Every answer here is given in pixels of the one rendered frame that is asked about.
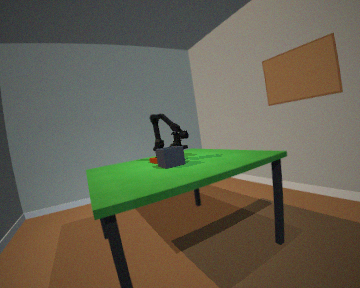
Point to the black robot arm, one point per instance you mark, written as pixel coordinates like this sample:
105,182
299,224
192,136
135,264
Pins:
154,118

